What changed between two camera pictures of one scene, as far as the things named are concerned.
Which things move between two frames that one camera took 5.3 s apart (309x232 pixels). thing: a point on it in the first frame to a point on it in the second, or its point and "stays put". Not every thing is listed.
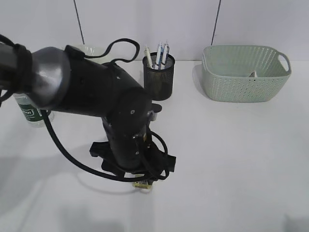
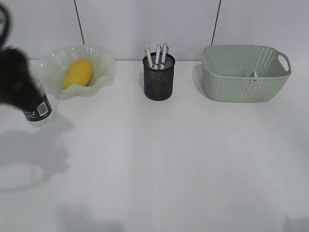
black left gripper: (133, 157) to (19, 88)
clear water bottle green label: (34, 114) stays put
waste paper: (253, 74) stays put
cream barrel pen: (148, 56) stays put
